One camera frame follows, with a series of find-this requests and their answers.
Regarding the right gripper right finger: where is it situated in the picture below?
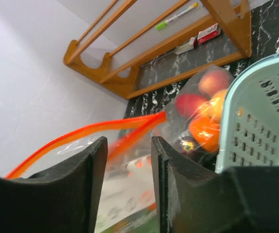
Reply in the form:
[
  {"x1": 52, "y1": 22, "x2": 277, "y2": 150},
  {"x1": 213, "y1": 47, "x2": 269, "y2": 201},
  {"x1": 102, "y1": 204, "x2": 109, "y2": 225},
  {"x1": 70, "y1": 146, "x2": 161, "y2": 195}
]
[{"x1": 151, "y1": 136, "x2": 279, "y2": 233}]

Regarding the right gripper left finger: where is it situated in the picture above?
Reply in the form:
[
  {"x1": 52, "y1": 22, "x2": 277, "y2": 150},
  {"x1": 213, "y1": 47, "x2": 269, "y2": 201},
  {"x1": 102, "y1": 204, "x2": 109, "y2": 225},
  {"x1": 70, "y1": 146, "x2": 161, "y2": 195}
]
[{"x1": 0, "y1": 137, "x2": 108, "y2": 233}]

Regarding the clear orange-zip bag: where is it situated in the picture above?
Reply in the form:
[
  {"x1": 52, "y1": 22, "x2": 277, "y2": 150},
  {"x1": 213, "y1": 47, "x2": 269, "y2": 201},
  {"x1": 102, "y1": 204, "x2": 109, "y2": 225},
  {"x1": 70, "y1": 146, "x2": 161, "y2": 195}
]
[{"x1": 160, "y1": 65, "x2": 233, "y2": 165}]

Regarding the orange fruit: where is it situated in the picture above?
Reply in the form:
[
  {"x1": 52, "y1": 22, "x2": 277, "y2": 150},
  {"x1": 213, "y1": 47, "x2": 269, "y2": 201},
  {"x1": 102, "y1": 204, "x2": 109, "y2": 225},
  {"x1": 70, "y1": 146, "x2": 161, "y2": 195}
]
[{"x1": 188, "y1": 116, "x2": 220, "y2": 153}]

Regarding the yellow orange peach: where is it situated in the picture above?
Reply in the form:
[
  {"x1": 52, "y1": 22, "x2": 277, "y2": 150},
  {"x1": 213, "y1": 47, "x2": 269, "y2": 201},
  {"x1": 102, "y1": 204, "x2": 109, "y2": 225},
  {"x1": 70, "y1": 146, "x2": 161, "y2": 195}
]
[{"x1": 209, "y1": 89, "x2": 228, "y2": 123}]

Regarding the pink peach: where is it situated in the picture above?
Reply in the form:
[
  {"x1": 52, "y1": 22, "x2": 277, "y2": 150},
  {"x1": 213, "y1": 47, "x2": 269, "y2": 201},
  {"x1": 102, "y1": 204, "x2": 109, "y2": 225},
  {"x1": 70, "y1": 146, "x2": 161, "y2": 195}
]
[{"x1": 198, "y1": 70, "x2": 232, "y2": 97}]

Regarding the light blue plastic basket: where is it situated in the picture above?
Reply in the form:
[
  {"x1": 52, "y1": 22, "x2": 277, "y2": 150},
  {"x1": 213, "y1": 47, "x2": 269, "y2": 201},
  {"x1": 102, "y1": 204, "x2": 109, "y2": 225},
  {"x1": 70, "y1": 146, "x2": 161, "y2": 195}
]
[{"x1": 215, "y1": 53, "x2": 279, "y2": 173}]

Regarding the small white box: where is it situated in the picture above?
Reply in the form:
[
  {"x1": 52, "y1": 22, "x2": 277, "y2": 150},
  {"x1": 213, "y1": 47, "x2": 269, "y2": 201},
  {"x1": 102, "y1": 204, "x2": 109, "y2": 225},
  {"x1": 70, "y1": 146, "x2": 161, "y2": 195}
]
[{"x1": 174, "y1": 37, "x2": 197, "y2": 55}]

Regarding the wooden shelf rack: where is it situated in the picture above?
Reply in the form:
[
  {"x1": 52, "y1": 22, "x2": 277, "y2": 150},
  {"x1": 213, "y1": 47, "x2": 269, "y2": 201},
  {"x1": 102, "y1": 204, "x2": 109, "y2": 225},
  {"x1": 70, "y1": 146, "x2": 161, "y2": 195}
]
[{"x1": 63, "y1": 0, "x2": 251, "y2": 100}]

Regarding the small red box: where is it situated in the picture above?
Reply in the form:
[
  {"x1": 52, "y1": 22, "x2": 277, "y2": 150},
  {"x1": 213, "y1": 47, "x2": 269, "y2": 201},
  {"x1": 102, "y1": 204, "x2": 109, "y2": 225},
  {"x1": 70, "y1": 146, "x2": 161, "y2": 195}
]
[{"x1": 197, "y1": 23, "x2": 221, "y2": 44}]

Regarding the green white pen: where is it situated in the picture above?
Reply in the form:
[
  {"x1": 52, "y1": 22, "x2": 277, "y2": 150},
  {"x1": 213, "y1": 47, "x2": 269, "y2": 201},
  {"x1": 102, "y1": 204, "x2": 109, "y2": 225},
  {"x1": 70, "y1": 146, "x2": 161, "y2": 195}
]
[{"x1": 155, "y1": 2, "x2": 198, "y2": 31}]

